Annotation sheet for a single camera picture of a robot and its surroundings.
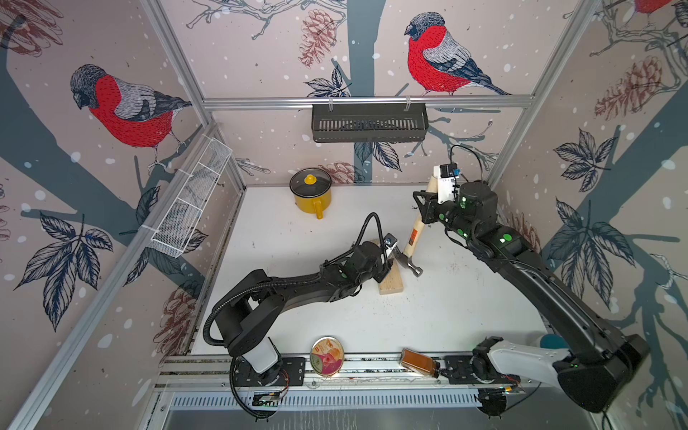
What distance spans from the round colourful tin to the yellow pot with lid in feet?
1.56

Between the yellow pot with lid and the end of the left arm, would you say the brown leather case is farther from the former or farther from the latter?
the yellow pot with lid

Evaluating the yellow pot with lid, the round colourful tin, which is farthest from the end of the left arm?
the yellow pot with lid

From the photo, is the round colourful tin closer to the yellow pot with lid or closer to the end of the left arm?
the end of the left arm

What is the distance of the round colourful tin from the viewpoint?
728 millimetres

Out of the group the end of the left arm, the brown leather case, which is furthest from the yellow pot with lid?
the brown leather case

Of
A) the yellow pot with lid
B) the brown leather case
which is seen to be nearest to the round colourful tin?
the brown leather case

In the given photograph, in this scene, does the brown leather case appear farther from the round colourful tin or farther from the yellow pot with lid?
the yellow pot with lid

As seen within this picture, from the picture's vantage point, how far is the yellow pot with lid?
1051mm
